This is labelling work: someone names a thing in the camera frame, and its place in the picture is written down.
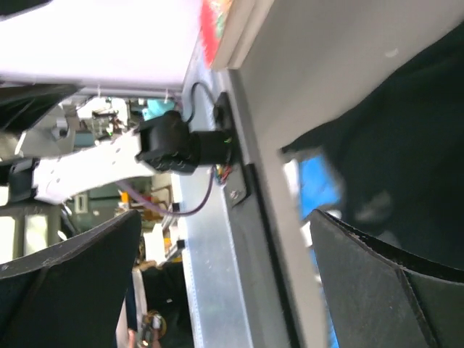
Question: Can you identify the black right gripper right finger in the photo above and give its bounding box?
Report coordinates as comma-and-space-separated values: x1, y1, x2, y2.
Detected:
310, 210, 463, 348

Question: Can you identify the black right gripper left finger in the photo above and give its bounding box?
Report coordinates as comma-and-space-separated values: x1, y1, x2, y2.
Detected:
1, 210, 141, 348

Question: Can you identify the black t-shirt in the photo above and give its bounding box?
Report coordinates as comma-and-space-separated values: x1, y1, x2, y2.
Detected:
282, 25, 463, 271

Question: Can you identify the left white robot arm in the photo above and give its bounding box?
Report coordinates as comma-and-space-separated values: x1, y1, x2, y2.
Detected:
1, 1, 233, 216

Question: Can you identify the red children's book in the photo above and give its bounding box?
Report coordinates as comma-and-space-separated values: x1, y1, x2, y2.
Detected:
199, 0, 274, 70

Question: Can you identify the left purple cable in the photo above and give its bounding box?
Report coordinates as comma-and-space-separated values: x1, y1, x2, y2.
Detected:
115, 166, 215, 217

